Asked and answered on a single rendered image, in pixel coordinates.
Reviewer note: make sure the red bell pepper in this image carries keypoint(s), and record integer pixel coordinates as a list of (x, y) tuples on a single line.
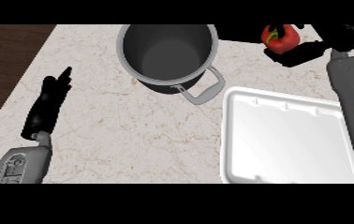
[(281, 38)]

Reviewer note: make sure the white plastic tray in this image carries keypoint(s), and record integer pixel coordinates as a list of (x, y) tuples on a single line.
[(285, 140)]

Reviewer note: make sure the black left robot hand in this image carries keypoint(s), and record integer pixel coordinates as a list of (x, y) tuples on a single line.
[(46, 106)]

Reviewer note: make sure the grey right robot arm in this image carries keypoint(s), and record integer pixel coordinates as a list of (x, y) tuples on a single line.
[(343, 87)]

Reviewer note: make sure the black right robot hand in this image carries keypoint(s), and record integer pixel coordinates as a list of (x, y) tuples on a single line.
[(300, 52)]

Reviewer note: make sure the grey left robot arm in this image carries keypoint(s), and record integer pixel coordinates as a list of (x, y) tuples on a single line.
[(27, 163)]

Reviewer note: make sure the dark grey metal pot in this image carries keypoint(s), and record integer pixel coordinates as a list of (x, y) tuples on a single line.
[(169, 59)]

